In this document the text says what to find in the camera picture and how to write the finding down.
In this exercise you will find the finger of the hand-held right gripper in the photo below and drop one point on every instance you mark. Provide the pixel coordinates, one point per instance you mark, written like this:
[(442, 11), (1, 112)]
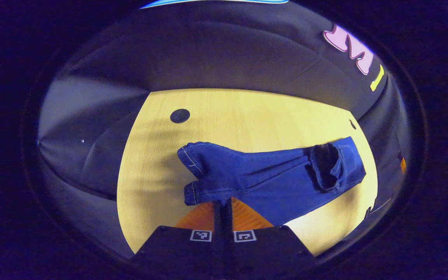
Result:
[(403, 165)]

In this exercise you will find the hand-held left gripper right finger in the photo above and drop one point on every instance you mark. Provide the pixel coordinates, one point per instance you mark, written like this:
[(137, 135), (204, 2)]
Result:
[(266, 252)]

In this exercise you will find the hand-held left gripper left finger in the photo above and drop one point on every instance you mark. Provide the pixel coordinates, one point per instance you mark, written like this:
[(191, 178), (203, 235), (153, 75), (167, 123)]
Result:
[(181, 252)]

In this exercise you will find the blue denim jeans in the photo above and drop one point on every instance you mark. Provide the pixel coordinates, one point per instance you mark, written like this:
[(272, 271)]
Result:
[(270, 179)]

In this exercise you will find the black keyhole table grommet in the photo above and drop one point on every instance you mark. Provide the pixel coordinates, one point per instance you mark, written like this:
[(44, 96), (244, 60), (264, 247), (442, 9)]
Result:
[(352, 124)]

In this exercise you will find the round black table grommet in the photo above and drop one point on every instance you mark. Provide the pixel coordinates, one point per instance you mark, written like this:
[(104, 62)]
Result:
[(179, 116)]

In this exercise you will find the black backdrop cloth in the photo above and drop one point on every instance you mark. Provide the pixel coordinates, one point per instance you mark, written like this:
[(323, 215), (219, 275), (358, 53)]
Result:
[(208, 50)]

